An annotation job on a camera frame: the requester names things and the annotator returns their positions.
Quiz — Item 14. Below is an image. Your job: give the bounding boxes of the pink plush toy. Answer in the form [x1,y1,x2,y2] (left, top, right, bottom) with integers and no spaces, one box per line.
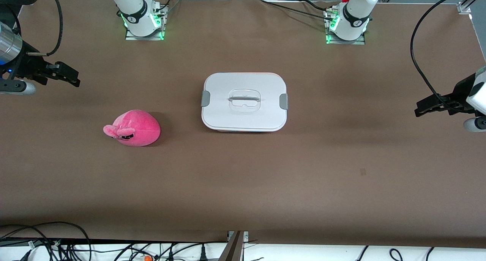
[103,109,161,147]

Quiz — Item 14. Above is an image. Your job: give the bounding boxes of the white box lid grey clips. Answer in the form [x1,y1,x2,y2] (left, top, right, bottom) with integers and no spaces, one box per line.
[201,72,289,132]

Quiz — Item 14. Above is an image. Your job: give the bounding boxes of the pink plastic box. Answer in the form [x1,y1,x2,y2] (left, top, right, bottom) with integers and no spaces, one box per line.
[203,72,287,133]

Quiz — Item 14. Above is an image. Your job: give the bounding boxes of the brown table mat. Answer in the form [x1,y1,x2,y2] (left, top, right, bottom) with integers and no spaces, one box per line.
[0,0,486,248]

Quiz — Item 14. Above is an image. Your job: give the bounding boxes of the aluminium profile beam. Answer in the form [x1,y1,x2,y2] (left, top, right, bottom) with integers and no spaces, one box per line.
[218,231,249,261]

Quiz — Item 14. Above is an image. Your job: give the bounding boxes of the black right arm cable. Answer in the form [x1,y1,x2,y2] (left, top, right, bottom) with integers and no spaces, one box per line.
[27,0,63,57]

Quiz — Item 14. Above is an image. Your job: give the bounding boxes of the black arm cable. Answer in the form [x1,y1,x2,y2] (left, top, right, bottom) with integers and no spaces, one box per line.
[410,0,486,113]
[27,0,63,57]

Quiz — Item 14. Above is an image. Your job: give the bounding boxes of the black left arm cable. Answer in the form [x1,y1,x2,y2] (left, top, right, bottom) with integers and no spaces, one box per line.
[410,0,486,113]

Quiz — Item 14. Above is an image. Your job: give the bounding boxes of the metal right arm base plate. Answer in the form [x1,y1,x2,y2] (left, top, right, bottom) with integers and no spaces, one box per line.
[125,3,168,41]

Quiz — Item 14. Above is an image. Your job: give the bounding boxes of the aluminium corner bracket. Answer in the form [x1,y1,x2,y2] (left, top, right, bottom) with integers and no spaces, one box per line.
[457,0,486,15]

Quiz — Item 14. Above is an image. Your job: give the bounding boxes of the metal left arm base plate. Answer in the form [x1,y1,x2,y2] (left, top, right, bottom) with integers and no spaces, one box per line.
[325,9,366,46]

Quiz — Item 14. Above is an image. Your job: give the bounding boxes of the black looped floor cable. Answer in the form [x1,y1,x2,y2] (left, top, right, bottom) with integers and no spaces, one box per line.
[0,222,92,261]

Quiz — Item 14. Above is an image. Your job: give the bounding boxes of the black cable on table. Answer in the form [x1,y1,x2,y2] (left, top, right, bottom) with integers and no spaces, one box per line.
[259,0,335,22]

